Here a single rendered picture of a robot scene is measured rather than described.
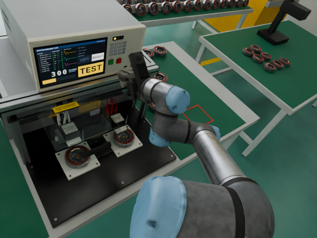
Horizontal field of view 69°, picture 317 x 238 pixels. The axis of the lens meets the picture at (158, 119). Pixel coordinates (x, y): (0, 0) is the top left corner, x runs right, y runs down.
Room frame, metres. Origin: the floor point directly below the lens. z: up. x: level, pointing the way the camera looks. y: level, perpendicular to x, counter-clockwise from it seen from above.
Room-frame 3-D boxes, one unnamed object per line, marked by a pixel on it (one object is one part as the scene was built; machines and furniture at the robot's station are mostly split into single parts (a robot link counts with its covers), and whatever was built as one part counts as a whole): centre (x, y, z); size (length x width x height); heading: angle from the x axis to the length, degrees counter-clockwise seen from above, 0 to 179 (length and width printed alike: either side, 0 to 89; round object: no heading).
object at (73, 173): (0.53, 0.29, 0.78); 0.15 x 0.15 x 0.01; 51
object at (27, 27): (0.83, 0.46, 1.22); 0.44 x 0.39 x 0.20; 141
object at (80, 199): (0.63, 0.22, 0.76); 0.64 x 0.47 x 0.02; 141
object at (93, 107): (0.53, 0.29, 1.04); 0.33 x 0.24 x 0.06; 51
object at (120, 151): (0.71, 0.14, 0.78); 0.15 x 0.15 x 0.01; 51
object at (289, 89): (2.60, -1.12, 0.38); 1.85 x 1.10 x 0.75; 141
